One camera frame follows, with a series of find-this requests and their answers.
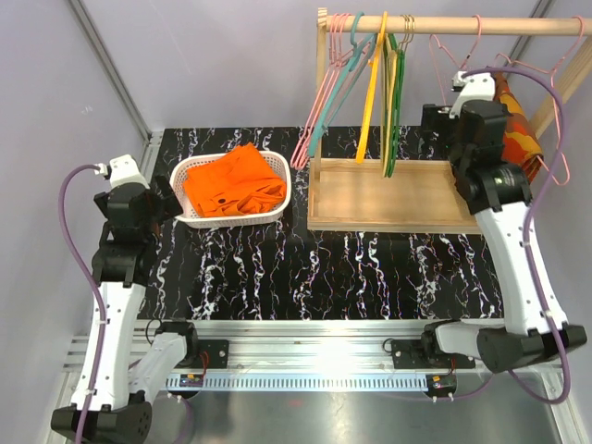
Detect pink wire hangers bunch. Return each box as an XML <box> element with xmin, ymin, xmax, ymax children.
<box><xmin>290</xmin><ymin>7</ymin><xmax>352</xmax><ymax>170</ymax></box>

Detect green plastic hanger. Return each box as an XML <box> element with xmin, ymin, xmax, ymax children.
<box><xmin>380</xmin><ymin>33</ymin><xmax>405</xmax><ymax>178</ymax></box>

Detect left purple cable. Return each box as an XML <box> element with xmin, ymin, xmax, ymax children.
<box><xmin>57</xmin><ymin>164</ymin><xmax>110</xmax><ymax>444</ymax></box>

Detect camouflage orange trousers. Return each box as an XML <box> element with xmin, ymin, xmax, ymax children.
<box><xmin>492</xmin><ymin>72</ymin><xmax>543</xmax><ymax>183</ymax></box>

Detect wooden clothes rack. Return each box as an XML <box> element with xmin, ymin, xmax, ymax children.
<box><xmin>307</xmin><ymin>8</ymin><xmax>591</xmax><ymax>234</ymax></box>

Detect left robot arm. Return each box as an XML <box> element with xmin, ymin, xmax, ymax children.
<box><xmin>51</xmin><ymin>179</ymin><xmax>201</xmax><ymax>443</ymax></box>

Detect pink wire hanger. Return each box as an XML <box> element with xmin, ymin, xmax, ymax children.
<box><xmin>493</xmin><ymin>15</ymin><xmax>586</xmax><ymax>187</ymax></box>
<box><xmin>427</xmin><ymin>13</ymin><xmax>485</xmax><ymax>107</ymax></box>

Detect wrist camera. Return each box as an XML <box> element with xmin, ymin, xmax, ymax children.
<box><xmin>94</xmin><ymin>154</ymin><xmax>150</xmax><ymax>189</ymax></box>
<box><xmin>449</xmin><ymin>71</ymin><xmax>496</xmax><ymax>118</ymax></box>

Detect aluminium corner frame post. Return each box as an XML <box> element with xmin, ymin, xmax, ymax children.
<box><xmin>65</xmin><ymin>0</ymin><xmax>164</xmax><ymax>180</ymax></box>

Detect white perforated plastic basket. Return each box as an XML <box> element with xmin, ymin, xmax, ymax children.
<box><xmin>170</xmin><ymin>143</ymin><xmax>291</xmax><ymax>229</ymax></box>

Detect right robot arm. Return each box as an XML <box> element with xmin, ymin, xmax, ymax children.
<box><xmin>419</xmin><ymin>100</ymin><xmax>587</xmax><ymax>374</ymax></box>

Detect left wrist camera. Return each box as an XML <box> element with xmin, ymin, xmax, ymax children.
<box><xmin>94</xmin><ymin>154</ymin><xmax>150</xmax><ymax>189</ymax></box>

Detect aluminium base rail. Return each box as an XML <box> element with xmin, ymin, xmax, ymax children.
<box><xmin>62</xmin><ymin>317</ymin><xmax>551</xmax><ymax>392</ymax></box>

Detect yellow plastic hanger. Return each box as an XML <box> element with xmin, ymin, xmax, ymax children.
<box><xmin>355</xmin><ymin>12</ymin><xmax>389</xmax><ymax>163</ymax></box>

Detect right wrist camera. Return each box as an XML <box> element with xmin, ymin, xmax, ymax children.
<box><xmin>449</xmin><ymin>71</ymin><xmax>496</xmax><ymax>118</ymax></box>

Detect teal plastic hanger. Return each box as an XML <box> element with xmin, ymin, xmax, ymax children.
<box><xmin>309</xmin><ymin>11</ymin><xmax>376</xmax><ymax>160</ymax></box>

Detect purple cable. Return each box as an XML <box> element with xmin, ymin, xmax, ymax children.
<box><xmin>57</xmin><ymin>164</ymin><xmax>110</xmax><ymax>444</ymax></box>
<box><xmin>462</xmin><ymin>67</ymin><xmax>573</xmax><ymax>406</ymax></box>

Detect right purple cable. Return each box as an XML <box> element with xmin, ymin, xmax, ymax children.
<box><xmin>462</xmin><ymin>67</ymin><xmax>573</xmax><ymax>406</ymax></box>

